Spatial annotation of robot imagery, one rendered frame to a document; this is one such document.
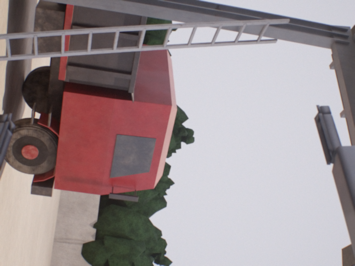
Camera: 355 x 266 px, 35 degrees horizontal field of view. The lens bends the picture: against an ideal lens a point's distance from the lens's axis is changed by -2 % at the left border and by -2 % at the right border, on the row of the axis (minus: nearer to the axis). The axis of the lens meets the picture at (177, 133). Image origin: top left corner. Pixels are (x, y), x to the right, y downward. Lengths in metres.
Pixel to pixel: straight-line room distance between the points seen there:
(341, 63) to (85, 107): 4.31
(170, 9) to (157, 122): 3.40
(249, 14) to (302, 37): 0.67
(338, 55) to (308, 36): 0.40
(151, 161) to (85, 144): 1.18
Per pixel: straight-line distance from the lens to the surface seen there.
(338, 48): 6.77
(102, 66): 8.83
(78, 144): 9.56
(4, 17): 8.62
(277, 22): 6.45
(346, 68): 6.66
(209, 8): 6.41
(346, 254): 5.35
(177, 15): 6.37
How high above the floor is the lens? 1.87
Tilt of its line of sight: 8 degrees up
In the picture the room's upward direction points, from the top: 98 degrees clockwise
